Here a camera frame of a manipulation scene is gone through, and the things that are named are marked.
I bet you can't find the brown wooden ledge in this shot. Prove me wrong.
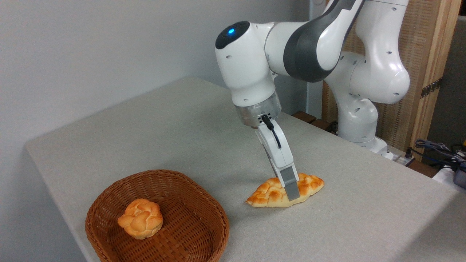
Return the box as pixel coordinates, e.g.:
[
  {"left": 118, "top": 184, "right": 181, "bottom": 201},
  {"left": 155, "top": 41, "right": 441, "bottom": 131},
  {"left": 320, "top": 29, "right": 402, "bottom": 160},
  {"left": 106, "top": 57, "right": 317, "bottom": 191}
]
[{"left": 292, "top": 111, "right": 339, "bottom": 136}]

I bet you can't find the wooden woven folding screen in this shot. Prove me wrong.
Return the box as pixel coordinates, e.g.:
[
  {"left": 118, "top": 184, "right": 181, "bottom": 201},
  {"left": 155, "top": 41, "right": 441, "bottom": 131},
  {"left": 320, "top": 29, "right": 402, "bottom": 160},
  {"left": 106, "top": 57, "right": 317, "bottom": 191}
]
[{"left": 322, "top": 0, "right": 462, "bottom": 160}]

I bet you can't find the round golden bread roll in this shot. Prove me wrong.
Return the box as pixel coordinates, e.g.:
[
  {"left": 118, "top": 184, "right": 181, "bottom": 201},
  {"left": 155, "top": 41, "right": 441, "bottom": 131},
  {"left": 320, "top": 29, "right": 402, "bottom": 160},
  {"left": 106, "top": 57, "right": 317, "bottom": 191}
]
[{"left": 117, "top": 199, "right": 163, "bottom": 240}]

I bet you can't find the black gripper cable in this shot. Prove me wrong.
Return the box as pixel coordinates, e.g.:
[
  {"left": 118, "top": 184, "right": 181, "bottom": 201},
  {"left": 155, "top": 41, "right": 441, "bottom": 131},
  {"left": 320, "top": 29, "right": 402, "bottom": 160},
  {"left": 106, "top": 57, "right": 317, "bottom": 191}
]
[{"left": 261, "top": 115, "right": 282, "bottom": 149}]

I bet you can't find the blue-grey cable bundle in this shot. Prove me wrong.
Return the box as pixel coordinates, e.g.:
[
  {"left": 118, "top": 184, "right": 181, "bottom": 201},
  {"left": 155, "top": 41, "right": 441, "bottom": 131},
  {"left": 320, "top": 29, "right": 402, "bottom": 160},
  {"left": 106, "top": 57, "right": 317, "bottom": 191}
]
[{"left": 414, "top": 139, "right": 466, "bottom": 171}]

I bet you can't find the long braided bread loaf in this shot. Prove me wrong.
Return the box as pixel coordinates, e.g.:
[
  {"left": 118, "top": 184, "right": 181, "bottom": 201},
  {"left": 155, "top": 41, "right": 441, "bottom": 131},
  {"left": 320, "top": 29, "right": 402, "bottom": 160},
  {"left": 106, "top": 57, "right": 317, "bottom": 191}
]
[{"left": 246, "top": 173, "right": 324, "bottom": 208}]

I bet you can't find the brown wicker basket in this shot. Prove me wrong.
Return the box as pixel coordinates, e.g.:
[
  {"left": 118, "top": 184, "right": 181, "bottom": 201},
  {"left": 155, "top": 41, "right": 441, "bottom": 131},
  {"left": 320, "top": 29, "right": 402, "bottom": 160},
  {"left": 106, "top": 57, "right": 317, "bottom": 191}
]
[{"left": 85, "top": 169, "right": 230, "bottom": 262}]

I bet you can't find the black metal screen hinge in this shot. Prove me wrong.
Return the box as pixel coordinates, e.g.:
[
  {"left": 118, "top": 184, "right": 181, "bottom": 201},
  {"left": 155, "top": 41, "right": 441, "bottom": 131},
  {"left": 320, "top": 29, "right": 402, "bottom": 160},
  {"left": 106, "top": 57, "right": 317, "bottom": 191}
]
[{"left": 420, "top": 77, "right": 443, "bottom": 99}]

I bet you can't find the grey tablecloth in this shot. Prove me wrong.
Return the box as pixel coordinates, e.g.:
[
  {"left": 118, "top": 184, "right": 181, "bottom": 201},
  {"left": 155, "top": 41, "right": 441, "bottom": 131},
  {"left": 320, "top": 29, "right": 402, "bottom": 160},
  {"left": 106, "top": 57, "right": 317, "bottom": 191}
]
[{"left": 25, "top": 76, "right": 466, "bottom": 262}]

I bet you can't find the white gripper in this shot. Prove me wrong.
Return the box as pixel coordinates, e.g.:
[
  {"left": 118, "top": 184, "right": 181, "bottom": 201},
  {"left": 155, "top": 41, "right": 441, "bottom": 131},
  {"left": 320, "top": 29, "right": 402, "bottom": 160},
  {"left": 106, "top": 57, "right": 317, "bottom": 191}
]
[{"left": 254, "top": 119, "right": 301, "bottom": 202}]

